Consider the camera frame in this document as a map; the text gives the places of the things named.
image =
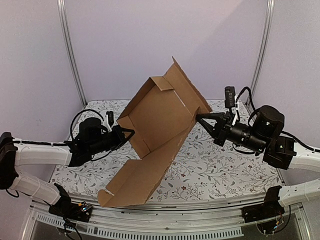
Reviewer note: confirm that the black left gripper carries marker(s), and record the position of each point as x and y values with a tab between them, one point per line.
120	138

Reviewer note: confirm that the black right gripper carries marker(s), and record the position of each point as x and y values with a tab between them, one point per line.
221	130

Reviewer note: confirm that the brown cardboard box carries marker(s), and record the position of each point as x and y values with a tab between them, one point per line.
162	114

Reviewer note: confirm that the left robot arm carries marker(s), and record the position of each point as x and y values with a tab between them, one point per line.
15	152

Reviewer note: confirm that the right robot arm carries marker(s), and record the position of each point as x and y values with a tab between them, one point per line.
280	150

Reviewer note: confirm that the floral patterned table mat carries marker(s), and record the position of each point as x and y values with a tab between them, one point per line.
201	171

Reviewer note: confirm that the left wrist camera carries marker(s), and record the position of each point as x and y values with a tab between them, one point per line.
109	120

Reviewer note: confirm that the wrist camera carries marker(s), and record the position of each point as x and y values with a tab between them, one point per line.
231	104
109	120

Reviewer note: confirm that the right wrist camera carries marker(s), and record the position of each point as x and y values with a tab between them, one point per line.
231	104

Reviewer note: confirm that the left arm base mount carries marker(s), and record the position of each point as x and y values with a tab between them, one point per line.
65	208

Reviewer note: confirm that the aluminium front rail frame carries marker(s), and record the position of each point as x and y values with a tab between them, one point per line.
216	219

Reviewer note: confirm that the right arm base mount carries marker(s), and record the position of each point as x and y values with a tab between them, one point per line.
269	208

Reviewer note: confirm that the right aluminium corner post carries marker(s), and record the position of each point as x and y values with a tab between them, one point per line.
263	45

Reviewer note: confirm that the aluminium corner post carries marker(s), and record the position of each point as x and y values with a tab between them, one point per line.
62	11
263	45

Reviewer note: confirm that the left aluminium corner post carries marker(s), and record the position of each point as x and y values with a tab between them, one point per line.
62	11

